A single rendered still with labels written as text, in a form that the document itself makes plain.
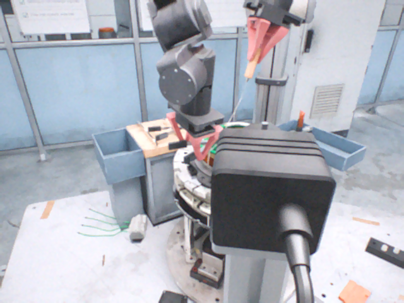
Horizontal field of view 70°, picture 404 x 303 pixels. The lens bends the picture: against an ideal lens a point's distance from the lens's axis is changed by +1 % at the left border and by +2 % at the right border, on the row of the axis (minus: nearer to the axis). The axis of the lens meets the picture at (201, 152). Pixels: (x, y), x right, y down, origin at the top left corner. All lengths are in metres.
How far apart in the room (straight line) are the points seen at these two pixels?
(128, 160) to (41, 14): 2.10
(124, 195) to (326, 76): 2.50
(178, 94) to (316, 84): 2.66
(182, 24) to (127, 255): 0.66
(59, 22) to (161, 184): 2.08
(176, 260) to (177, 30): 0.60
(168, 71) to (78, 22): 2.36
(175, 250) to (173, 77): 0.57
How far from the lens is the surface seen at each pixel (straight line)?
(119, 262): 0.90
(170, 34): 0.49
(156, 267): 0.87
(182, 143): 0.60
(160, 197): 0.93
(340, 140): 0.97
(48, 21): 2.78
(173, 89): 0.43
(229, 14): 2.98
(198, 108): 0.51
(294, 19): 0.61
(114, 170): 0.82
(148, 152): 0.81
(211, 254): 0.77
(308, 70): 2.93
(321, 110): 3.19
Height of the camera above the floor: 1.45
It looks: 30 degrees down
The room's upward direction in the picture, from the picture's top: straight up
